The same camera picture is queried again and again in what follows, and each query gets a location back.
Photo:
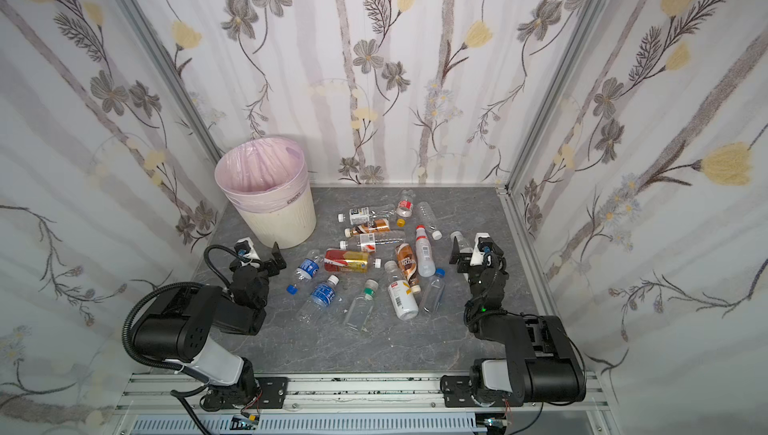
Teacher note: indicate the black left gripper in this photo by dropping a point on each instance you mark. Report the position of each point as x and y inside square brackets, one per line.
[265, 264]

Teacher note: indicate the clear bottle blue cap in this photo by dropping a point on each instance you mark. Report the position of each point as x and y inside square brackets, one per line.
[433, 293]

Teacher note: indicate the brown Nescafe bottle front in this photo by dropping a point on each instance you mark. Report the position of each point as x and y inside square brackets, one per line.
[407, 264]

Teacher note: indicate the brown nescafe bottle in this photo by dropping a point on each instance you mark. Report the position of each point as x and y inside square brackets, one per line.
[407, 264]
[374, 226]

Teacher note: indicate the yellow red tea bottle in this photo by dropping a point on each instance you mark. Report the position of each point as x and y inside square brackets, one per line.
[346, 261]

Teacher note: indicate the clear bottle green cap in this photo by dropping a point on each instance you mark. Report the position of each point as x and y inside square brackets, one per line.
[361, 307]

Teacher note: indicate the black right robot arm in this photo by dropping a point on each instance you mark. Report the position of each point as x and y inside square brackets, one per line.
[540, 363]

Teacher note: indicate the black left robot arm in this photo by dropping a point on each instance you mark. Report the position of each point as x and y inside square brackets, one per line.
[170, 327]

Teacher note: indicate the cream waste bin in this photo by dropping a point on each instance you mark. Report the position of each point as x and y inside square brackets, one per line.
[288, 227]

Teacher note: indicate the pink bin liner bag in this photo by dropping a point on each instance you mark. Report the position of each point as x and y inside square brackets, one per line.
[263, 175]

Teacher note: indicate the white bottle red cap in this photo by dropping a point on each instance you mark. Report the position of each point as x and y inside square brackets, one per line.
[423, 250]

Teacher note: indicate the blue label water bottle front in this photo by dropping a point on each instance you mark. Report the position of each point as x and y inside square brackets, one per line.
[319, 301]

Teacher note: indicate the clear ribbed bottle white cap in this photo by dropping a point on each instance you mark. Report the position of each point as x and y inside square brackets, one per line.
[428, 220]

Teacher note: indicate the crushed bottle red label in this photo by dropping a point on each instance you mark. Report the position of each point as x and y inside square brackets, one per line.
[405, 205]

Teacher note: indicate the brown Nescafe bottle back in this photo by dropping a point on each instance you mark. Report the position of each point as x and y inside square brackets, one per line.
[374, 226]

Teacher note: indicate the clear bottle red-white label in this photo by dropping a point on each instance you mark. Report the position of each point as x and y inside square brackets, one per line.
[371, 242]

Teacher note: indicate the Suntory white label bottle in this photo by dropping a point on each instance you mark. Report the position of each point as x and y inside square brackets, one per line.
[365, 215]

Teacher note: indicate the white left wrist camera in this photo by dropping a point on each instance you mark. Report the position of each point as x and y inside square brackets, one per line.
[246, 251]

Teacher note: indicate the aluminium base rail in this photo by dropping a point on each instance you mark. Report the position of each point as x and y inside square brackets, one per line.
[350, 403]

